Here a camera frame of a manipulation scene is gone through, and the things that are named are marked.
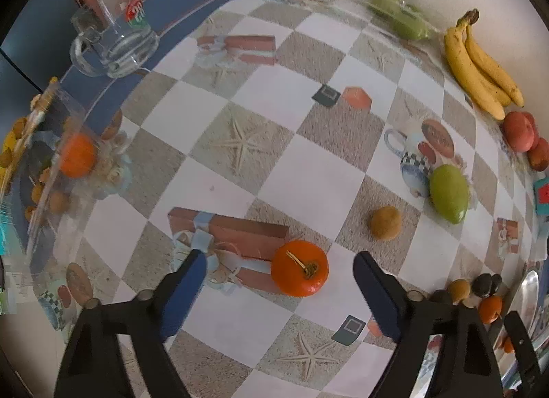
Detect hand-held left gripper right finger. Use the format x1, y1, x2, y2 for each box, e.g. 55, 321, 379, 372
353, 251, 505, 398

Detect bagged green pear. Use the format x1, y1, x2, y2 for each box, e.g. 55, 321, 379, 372
392, 9, 432, 42
369, 0, 404, 18

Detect small tan round fruit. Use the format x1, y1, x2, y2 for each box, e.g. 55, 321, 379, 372
447, 279, 471, 305

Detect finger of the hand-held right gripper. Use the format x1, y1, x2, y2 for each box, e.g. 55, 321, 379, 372
503, 311, 543, 398

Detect clear plastic fruit container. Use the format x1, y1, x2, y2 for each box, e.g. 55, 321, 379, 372
0, 77, 104, 253

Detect pile of small yellow fruits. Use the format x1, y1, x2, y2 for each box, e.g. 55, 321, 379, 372
0, 117, 71, 220

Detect red apple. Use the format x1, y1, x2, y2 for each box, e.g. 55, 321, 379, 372
527, 137, 549, 172

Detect small brown round fruit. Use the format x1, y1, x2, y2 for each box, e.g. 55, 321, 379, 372
370, 206, 403, 240

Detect tangerine in plastic container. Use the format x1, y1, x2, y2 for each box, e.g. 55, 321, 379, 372
59, 134, 97, 179

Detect red peaches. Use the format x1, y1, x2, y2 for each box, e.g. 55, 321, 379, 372
503, 111, 539, 153

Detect round metal tray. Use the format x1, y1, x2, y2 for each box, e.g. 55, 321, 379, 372
498, 269, 549, 398

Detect checkered printed tablecloth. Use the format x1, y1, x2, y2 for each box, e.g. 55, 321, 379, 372
26, 0, 549, 398

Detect clear glass mug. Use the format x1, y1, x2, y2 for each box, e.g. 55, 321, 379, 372
69, 0, 160, 79

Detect clear plastic bag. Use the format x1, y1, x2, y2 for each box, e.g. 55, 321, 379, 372
349, 0, 447, 44

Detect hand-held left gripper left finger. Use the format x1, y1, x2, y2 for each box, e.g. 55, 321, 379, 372
54, 249, 208, 398

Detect teal plastic box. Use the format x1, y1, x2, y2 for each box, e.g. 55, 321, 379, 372
534, 177, 549, 217

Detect tangerine with long stem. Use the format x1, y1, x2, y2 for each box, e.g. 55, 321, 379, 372
270, 240, 330, 297

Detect bunch of yellow bananas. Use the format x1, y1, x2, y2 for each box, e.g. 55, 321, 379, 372
443, 9, 525, 121

